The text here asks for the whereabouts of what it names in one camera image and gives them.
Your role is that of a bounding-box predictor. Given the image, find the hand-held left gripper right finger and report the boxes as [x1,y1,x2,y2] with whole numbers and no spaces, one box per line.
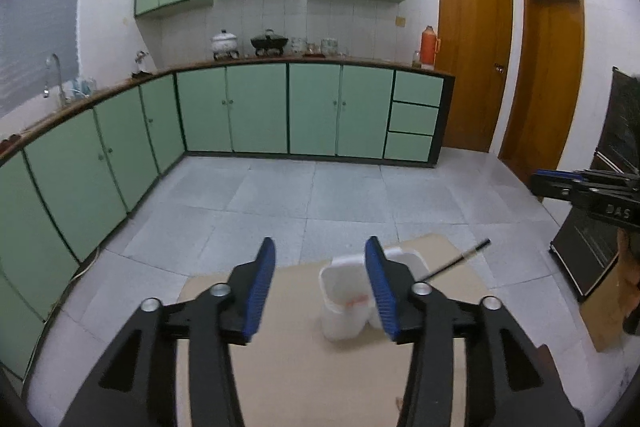
[364,236,586,427]

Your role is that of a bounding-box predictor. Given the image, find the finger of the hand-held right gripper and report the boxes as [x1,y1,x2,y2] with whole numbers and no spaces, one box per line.
[531,169,640,198]

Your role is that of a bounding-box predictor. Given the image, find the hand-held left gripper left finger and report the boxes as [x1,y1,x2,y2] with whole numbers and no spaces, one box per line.
[59,237,277,427]

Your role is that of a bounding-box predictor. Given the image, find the black chopstick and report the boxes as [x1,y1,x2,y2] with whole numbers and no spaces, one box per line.
[419,239,491,282]

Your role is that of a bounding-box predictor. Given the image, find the person's right hand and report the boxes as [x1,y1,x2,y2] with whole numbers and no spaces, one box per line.
[617,227,640,293]

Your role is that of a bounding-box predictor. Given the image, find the black glass-door cabinet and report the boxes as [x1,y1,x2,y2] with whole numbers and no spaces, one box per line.
[549,66,640,304]

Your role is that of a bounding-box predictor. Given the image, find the beige tablecloth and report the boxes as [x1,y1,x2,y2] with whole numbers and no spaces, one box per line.
[175,233,493,427]

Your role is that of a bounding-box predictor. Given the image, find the brown cardboard box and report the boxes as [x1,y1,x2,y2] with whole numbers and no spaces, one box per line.
[580,252,640,353]

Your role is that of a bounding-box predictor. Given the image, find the red thermos flask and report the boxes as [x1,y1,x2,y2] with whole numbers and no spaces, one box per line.
[420,26,444,69]

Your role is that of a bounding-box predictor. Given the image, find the green base cabinets with countertop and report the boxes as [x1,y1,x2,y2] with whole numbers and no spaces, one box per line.
[0,59,456,380]

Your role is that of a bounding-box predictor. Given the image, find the black wok with lid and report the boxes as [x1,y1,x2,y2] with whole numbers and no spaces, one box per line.
[250,28,290,56]

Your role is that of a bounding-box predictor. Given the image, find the white enamel pot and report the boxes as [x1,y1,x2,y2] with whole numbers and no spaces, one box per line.
[211,29,239,58]

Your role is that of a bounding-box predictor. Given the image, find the dish soap bottles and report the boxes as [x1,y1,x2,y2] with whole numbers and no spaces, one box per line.
[70,77,96,100]

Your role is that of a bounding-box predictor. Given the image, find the chrome kitchen faucet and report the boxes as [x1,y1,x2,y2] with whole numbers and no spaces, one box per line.
[43,53,69,108]

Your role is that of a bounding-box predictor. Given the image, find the grey window blind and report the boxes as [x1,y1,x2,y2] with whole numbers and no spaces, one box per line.
[0,0,96,118]

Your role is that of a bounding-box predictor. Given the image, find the wooden door in frame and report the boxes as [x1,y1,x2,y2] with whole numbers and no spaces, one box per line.
[498,0,586,204]

